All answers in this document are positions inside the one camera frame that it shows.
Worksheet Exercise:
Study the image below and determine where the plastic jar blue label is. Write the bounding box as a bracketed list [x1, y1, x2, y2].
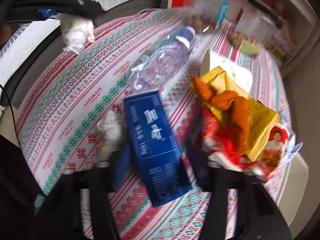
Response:
[183, 0, 229, 35]

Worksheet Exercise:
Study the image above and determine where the white curved shelf unit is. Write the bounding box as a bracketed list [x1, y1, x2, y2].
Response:
[167, 0, 320, 77]

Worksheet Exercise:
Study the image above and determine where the blue cardboard box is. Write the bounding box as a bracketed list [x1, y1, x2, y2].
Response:
[124, 90, 191, 207]

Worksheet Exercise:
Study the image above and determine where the white plastic trash bin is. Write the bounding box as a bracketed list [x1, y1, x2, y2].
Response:
[277, 153, 309, 226]

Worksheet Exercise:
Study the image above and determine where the yellow snack wrapper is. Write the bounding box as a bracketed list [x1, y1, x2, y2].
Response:
[191, 67, 281, 162]

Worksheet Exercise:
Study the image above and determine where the clear plastic water bottle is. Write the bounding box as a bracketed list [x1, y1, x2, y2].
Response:
[127, 25, 196, 93]

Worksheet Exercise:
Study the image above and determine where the white tissue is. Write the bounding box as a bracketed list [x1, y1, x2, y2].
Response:
[97, 110, 125, 161]

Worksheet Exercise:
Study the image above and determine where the orange peel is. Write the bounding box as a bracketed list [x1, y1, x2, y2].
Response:
[191, 76, 249, 154]

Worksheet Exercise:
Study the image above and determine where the white paper cup leaf print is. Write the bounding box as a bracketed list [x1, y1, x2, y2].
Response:
[200, 50, 253, 93]

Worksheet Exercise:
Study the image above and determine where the red noodle package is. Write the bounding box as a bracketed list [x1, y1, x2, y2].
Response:
[199, 106, 303, 183]

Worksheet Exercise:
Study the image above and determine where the plastic jar with nuts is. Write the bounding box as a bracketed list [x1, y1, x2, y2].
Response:
[228, 11, 276, 58]

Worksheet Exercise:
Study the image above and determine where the white tissue ball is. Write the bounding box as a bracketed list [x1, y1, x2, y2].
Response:
[60, 14, 95, 55]

